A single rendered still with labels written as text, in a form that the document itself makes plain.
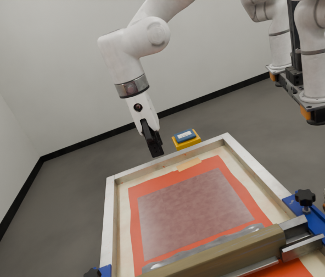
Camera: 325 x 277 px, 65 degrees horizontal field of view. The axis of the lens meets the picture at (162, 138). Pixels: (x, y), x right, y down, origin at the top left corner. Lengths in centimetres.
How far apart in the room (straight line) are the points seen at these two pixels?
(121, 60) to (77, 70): 362
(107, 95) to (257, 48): 254
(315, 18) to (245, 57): 370
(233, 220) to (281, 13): 90
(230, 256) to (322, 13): 67
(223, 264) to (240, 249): 5
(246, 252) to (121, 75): 47
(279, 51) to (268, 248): 94
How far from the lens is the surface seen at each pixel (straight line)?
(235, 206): 86
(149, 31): 56
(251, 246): 63
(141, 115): 58
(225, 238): 77
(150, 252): 82
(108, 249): 85
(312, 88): 97
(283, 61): 137
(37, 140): 465
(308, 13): 91
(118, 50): 56
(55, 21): 417
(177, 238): 82
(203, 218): 85
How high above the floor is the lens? 155
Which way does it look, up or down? 25 degrees down
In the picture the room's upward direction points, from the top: 20 degrees counter-clockwise
